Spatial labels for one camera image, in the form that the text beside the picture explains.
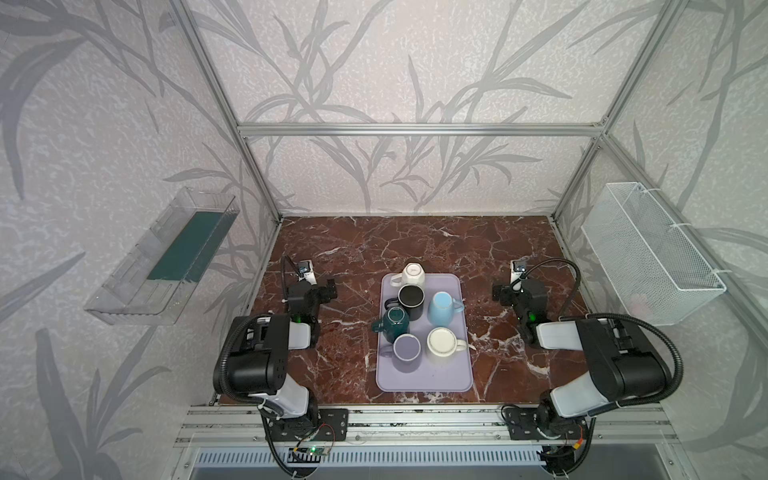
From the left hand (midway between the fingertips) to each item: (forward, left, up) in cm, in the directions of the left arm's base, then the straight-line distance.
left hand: (319, 266), depth 94 cm
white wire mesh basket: (-18, -81, +26) cm, 87 cm away
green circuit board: (-47, -5, -8) cm, 48 cm away
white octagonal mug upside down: (-3, -29, +1) cm, 30 cm away
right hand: (0, -62, -1) cm, 62 cm away
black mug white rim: (-11, -29, +1) cm, 31 cm away
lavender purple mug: (-27, -28, 0) cm, 39 cm away
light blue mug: (-14, -38, +1) cm, 40 cm away
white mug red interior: (-24, -38, -2) cm, 45 cm away
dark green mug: (-19, -25, +3) cm, 32 cm away
